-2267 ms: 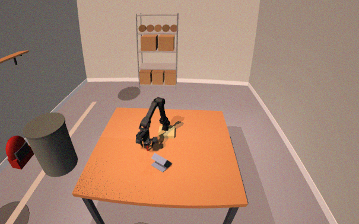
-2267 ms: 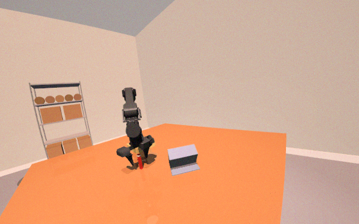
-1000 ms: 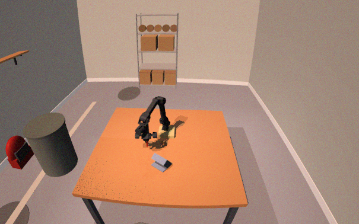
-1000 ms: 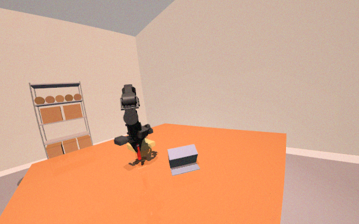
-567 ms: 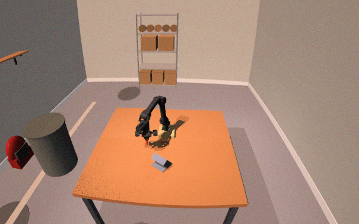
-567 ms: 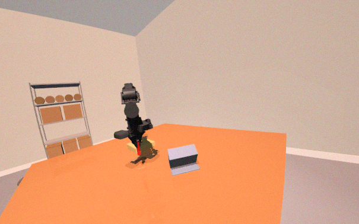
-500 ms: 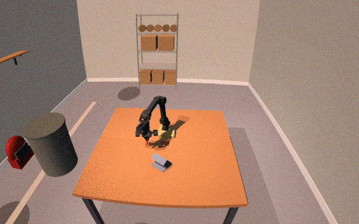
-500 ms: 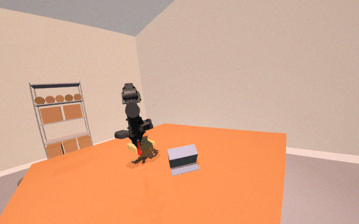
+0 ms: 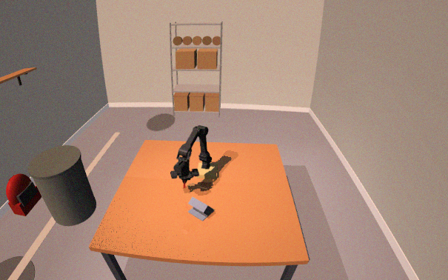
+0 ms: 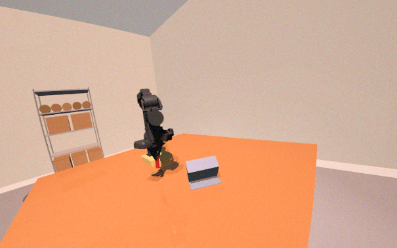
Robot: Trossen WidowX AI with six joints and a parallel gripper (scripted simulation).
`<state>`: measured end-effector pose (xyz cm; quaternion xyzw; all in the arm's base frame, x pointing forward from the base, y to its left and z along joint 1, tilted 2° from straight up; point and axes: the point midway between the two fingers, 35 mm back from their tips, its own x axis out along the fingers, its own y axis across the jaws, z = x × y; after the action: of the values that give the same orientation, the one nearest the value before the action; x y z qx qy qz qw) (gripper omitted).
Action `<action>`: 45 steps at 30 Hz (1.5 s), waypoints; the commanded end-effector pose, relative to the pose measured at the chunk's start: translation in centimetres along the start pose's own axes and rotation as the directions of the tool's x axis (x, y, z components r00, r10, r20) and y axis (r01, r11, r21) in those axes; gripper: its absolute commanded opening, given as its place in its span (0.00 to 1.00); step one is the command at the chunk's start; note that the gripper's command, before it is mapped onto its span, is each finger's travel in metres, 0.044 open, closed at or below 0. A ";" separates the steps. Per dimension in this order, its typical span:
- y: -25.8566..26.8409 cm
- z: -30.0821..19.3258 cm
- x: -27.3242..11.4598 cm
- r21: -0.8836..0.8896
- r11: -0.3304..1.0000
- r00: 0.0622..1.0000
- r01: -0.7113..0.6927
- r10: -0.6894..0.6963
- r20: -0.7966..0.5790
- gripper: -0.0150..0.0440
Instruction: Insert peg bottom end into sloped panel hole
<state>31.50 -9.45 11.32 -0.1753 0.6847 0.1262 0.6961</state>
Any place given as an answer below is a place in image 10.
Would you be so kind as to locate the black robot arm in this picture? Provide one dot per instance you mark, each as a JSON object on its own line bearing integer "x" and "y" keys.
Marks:
{"x": 150, "y": 105}

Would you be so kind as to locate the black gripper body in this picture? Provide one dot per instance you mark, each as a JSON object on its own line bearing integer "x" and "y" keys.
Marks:
{"x": 143, "y": 144}

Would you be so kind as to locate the grey square panel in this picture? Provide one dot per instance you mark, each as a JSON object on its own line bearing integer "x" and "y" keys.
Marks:
{"x": 202, "y": 172}

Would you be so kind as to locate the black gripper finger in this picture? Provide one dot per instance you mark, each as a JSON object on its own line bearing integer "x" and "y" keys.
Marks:
{"x": 153, "y": 151}
{"x": 159, "y": 148}

